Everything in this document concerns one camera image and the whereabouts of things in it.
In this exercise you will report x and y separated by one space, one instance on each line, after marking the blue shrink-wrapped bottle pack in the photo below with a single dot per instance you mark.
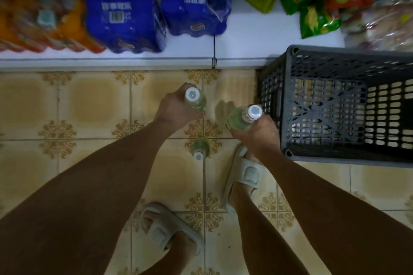
125 21
193 4

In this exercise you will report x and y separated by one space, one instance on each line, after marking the dark grey plastic crate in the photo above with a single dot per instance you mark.
338 104

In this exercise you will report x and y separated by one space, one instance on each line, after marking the green drink bottle white cap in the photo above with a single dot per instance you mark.
242 118
199 150
195 98

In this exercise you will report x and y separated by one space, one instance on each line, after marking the beige left slipper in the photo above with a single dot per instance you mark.
167 225

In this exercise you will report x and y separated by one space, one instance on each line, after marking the person's right hand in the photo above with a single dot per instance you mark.
263 137

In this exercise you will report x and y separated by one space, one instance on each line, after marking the person's right thumb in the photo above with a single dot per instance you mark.
240 133

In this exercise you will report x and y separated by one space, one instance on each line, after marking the beige slipper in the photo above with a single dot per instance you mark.
167 225
247 171

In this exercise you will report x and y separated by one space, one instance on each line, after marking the person's left forearm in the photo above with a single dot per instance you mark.
90 194

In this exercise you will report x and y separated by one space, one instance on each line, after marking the person's left thumb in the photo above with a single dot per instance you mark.
195 115

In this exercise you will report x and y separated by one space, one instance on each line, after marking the person's right forearm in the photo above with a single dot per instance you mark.
338 220

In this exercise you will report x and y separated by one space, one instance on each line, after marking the clear bag of buns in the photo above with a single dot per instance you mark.
380 23

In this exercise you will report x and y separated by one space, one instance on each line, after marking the person's right leg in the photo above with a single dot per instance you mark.
261 236

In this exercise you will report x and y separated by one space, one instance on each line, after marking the green chips bag yellow print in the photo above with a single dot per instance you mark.
317 21

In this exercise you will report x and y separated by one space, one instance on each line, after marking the orange shrink-wrapped bottle pack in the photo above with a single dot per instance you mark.
45 20

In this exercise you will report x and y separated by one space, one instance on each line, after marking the beige right slipper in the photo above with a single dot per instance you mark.
247 171

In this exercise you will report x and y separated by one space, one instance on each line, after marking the person's left hand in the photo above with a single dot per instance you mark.
172 108

